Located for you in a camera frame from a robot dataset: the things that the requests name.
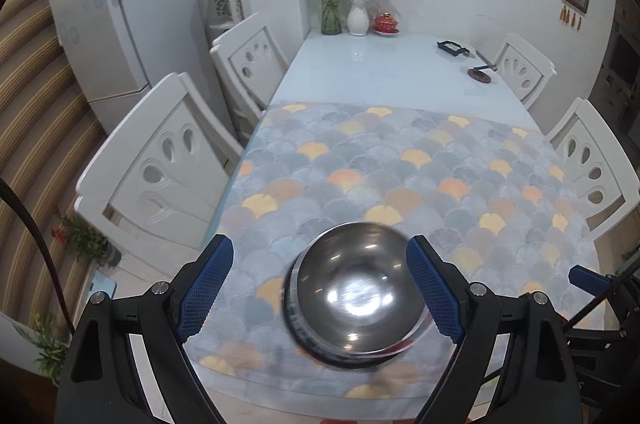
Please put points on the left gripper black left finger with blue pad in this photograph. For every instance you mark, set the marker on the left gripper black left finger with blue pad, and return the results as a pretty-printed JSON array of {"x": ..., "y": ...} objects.
[{"x": 100, "y": 382}]

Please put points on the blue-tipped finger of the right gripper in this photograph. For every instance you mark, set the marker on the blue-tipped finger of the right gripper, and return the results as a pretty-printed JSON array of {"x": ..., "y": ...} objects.
[{"x": 588, "y": 280}]

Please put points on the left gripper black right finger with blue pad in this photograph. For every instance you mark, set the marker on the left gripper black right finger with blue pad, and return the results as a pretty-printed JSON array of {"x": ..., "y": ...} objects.
[{"x": 537, "y": 382}]

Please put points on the blue steel bowl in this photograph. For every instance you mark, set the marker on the blue steel bowl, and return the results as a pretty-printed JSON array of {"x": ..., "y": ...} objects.
[{"x": 349, "y": 299}]

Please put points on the white chair near right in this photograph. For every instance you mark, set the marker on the white chair near right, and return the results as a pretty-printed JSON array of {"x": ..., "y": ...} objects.
[{"x": 595, "y": 165}]

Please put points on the white chair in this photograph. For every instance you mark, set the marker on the white chair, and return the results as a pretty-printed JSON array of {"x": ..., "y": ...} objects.
[
  {"x": 525, "y": 69},
  {"x": 595, "y": 165},
  {"x": 155, "y": 185},
  {"x": 251, "y": 67}
]

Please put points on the potted red flower plant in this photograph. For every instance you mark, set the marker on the potted red flower plant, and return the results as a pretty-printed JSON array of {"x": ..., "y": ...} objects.
[{"x": 85, "y": 240}]

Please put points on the fan-pattern table mat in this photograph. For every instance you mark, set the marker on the fan-pattern table mat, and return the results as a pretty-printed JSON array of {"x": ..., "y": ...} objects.
[{"x": 492, "y": 198}]

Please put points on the white chair near left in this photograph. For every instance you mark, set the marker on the white chair near left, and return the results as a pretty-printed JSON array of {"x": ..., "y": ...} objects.
[{"x": 155, "y": 185}]

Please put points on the white chair far right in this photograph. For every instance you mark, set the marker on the white chair far right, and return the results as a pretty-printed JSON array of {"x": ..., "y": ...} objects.
[{"x": 525, "y": 69}]

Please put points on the red round phone stand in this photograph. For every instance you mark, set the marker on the red round phone stand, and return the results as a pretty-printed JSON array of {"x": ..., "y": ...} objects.
[{"x": 482, "y": 73}]

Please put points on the black rectangular tray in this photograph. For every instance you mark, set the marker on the black rectangular tray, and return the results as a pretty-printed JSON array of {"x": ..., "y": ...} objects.
[{"x": 453, "y": 48}]

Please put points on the red lidded pot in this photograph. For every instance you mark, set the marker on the red lidded pot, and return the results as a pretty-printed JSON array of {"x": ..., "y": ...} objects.
[{"x": 385, "y": 24}]

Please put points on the white refrigerator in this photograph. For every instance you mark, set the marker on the white refrigerator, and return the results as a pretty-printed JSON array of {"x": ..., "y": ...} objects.
[{"x": 120, "y": 49}]

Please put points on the white chair far left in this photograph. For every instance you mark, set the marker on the white chair far left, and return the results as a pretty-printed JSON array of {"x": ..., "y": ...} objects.
[{"x": 251, "y": 67}]

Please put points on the white vase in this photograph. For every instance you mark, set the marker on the white vase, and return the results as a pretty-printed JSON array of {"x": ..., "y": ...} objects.
[{"x": 358, "y": 22}]

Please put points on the green glass vase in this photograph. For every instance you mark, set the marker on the green glass vase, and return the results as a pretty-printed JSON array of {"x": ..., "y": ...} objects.
[{"x": 330, "y": 18}]

